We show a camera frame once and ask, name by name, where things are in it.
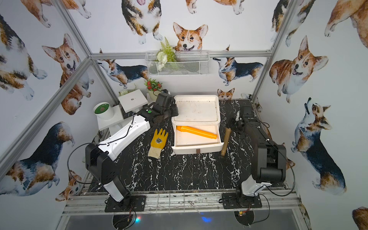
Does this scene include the gold microphone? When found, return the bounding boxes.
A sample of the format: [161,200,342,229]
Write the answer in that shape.
[220,127,232,158]

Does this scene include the orange microphone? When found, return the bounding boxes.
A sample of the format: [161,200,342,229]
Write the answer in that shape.
[176,126,217,139]

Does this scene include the white drawer cabinet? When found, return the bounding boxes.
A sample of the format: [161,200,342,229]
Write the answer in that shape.
[172,95,224,155]

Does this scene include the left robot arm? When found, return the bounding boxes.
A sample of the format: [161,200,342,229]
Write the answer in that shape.
[85,90,179,202]

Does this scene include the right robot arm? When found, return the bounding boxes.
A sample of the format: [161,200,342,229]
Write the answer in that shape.
[221,106,287,199]

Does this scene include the green pot red flowers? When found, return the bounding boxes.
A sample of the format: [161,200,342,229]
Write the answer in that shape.
[145,79,162,101]

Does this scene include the yellow work glove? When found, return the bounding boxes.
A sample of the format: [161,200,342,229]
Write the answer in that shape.
[148,128,168,159]

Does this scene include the small white flower plant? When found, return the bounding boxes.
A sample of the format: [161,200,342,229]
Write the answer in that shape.
[119,87,137,96]

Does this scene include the white stepped display shelf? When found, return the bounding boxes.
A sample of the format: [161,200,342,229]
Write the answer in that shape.
[97,89,148,135]

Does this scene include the green fern plant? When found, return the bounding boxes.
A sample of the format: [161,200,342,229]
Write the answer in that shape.
[156,37,177,71]

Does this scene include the white cup green inside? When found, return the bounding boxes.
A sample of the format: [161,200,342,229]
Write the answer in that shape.
[93,102,114,120]

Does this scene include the white wire wall basket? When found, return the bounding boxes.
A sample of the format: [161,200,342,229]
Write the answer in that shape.
[145,51,210,76]

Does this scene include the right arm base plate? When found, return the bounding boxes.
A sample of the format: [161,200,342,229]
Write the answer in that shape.
[218,193,262,209]

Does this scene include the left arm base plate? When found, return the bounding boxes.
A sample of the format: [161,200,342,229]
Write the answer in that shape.
[104,195,147,213]

